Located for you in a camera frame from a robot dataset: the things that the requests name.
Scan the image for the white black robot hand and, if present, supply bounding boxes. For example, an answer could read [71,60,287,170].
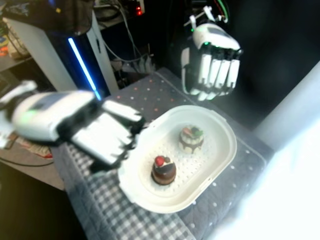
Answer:
[181,22,244,102]
[12,89,149,175]

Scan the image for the cream chocolate-drip toy cake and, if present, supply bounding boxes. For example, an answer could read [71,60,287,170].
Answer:
[178,125,204,156]

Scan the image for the white oval tray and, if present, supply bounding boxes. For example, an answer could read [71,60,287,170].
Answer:
[117,104,238,215]

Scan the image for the red printed paper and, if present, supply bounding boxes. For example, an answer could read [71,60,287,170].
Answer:
[15,135,54,159]

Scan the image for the brown desk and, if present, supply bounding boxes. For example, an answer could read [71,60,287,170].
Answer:
[0,147,66,191]

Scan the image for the white computer tower blue light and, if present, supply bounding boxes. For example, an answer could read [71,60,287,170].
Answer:
[4,9,120,101]

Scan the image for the white power strip red lights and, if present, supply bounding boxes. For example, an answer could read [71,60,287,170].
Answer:
[133,0,146,16]

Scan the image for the black bag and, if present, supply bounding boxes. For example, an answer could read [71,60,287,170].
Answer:
[1,0,95,35]

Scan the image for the grey printed quilt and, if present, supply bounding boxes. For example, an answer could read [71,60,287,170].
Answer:
[53,67,276,240]

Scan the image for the dark chocolate strawberry toy cake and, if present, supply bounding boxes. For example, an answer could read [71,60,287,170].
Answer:
[150,155,177,186]

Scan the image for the white panel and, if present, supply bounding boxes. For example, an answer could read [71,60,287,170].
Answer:
[214,67,320,240]

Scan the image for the grey cable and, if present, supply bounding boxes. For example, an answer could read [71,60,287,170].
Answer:
[117,7,144,62]

